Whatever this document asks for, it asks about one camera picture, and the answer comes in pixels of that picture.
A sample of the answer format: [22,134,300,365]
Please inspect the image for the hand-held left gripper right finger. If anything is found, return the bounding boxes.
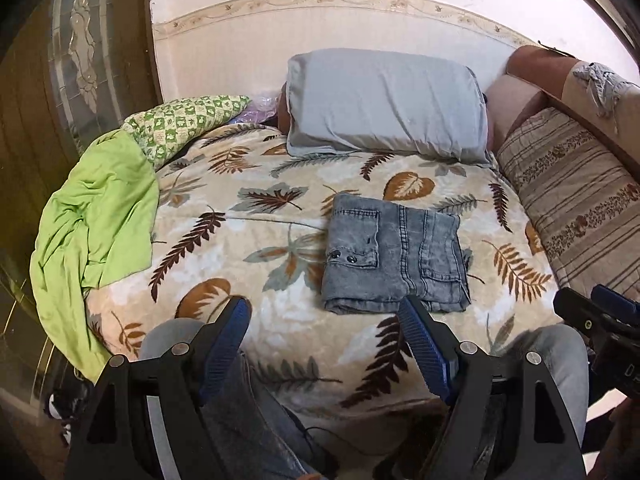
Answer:
[397,295,588,480]

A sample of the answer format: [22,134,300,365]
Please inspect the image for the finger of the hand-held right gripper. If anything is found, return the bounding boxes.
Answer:
[591,284,640,318]
[552,287,608,333]

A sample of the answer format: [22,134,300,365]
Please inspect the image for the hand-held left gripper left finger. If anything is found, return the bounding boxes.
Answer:
[65,296,252,480]

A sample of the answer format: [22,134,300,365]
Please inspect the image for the grey washed denim pants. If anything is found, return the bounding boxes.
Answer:
[320,192,473,316]

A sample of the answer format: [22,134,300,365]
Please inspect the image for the leaf printed blanket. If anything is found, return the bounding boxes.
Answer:
[85,122,561,413]

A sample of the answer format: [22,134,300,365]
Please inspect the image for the striped floral cushion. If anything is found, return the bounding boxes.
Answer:
[496,106,640,301]

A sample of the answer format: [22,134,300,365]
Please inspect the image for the black white sneaker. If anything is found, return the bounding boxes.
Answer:
[45,377,96,446]

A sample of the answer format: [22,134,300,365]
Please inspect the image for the lime green sheet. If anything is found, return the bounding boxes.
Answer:
[30,129,161,381]

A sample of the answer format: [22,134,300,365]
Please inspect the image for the grey crumpled cloth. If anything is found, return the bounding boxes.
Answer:
[572,61,632,133]

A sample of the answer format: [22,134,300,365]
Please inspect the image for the green patterned pillow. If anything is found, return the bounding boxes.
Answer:
[122,94,252,171]

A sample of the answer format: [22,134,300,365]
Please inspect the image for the purple plastic bag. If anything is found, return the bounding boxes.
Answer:
[227,91,281,126]

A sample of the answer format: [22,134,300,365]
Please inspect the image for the grey pillow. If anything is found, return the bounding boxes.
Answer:
[286,49,493,165]

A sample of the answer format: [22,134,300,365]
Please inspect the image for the wooden door with glass panel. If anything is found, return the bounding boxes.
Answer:
[0,0,165,401]

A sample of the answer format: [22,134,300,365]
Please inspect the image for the thin black cable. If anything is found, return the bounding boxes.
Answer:
[300,425,381,461]

